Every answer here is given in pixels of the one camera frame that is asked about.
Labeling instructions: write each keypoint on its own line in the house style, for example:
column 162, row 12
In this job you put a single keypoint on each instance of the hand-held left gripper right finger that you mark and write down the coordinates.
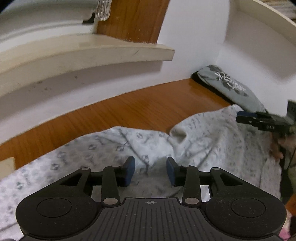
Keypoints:
column 170, row 170

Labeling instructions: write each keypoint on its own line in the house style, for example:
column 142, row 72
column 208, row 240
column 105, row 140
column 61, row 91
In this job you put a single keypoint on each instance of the wooden window frame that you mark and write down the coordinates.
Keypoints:
column 134, row 20

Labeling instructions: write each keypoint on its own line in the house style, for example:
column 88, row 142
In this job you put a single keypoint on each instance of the person's right hand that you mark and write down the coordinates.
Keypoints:
column 276, row 148

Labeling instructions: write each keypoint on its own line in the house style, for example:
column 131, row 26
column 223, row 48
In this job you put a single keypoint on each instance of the beige window sill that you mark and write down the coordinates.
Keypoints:
column 69, row 60

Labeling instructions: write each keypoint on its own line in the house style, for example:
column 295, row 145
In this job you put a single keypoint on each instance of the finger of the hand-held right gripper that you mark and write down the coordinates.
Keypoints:
column 246, row 114
column 247, row 121

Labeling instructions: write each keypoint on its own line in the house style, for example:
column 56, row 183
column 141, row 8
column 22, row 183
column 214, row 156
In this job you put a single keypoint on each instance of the white patterned shirt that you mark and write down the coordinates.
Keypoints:
column 208, row 143

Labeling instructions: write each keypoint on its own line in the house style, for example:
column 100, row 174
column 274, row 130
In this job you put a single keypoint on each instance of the grey window blind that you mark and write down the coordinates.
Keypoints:
column 41, row 18

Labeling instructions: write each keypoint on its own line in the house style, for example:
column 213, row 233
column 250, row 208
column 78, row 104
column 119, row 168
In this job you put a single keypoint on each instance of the grey printed t-shirt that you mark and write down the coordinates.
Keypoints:
column 231, row 88

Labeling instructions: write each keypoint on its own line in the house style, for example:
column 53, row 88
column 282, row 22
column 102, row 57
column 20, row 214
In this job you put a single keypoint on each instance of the clear plastic clip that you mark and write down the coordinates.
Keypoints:
column 103, row 10

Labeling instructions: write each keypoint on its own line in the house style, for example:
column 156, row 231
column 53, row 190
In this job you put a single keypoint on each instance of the white wall shelf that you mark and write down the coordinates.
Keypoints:
column 261, row 30

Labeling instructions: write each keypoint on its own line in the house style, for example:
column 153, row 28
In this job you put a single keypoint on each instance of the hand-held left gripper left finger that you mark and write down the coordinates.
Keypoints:
column 131, row 170

